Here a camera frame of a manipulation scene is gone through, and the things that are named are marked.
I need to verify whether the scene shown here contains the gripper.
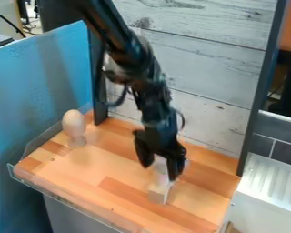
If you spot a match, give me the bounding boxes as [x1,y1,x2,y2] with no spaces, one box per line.
[132,96,190,182]

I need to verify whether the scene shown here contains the light wooden block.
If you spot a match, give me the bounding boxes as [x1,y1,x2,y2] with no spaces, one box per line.
[146,174,176,205]

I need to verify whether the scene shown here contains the rounded wooden cylinder block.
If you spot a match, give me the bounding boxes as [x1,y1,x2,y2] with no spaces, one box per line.
[60,108,89,149]

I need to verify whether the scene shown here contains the dark metal post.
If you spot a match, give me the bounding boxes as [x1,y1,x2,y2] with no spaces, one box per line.
[235,0,290,177]
[85,28,112,127]

